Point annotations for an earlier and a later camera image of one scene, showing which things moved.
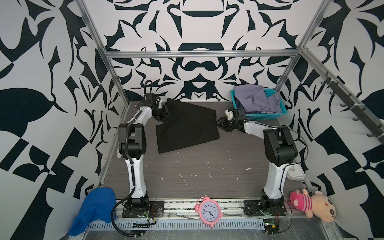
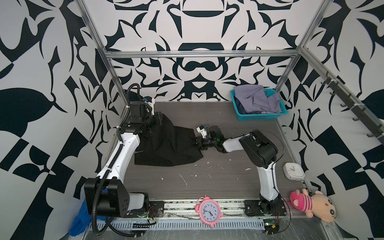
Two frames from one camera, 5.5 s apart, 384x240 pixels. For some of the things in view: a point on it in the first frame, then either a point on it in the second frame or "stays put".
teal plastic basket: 269,92 stays put
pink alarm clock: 209,210 stays put
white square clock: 295,172 stays put
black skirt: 187,125 → 165,145
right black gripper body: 229,125 → 207,143
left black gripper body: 161,113 → 149,121
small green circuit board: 271,226 stays put
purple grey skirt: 252,98 stays put
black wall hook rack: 370,120 stays put
